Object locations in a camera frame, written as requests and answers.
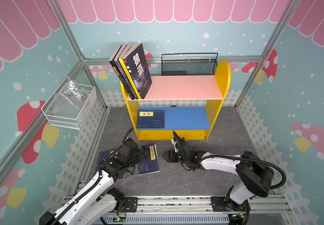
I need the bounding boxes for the navy book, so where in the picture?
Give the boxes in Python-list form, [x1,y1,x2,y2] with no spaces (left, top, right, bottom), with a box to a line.
[139,143,160,175]
[136,110,165,129]
[96,149,126,181]

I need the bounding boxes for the black wolf book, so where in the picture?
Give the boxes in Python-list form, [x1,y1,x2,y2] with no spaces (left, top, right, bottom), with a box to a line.
[127,43,152,99]

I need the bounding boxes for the yellow cartoon boy book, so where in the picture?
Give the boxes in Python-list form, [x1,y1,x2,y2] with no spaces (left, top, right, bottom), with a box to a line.
[119,44,141,100]

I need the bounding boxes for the purple old man book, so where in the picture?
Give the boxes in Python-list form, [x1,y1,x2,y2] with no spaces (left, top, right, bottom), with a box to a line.
[113,45,137,100]

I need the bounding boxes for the black Murphy's law book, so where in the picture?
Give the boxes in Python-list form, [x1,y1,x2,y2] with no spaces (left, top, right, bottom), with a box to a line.
[109,45,135,100]

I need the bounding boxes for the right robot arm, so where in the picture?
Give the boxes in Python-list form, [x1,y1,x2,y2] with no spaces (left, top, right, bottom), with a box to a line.
[163,131,274,211]

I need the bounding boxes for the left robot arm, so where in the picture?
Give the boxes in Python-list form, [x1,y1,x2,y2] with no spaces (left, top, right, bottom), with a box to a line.
[39,138,151,225]

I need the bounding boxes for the yellow pink blue bookshelf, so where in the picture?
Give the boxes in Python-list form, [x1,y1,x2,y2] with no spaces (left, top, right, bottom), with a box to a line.
[121,61,231,140]

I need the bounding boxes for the clear plastic bag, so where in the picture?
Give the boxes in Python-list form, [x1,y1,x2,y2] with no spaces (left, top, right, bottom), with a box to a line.
[58,80,90,111]

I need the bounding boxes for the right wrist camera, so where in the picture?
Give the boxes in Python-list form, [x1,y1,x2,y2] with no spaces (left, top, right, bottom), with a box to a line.
[171,138,179,153]

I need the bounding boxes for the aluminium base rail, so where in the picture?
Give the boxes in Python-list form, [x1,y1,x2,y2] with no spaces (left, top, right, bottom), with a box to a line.
[57,194,295,225]

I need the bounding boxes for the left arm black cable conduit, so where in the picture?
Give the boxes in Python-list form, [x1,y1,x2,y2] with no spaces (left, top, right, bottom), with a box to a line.
[49,127,136,225]

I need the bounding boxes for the white wire wall basket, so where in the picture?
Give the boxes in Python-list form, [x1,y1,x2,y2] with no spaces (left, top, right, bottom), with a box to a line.
[41,77,96,130]

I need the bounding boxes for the black mesh wire basket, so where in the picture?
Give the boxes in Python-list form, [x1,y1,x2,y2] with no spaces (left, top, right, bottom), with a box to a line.
[161,52,218,76]

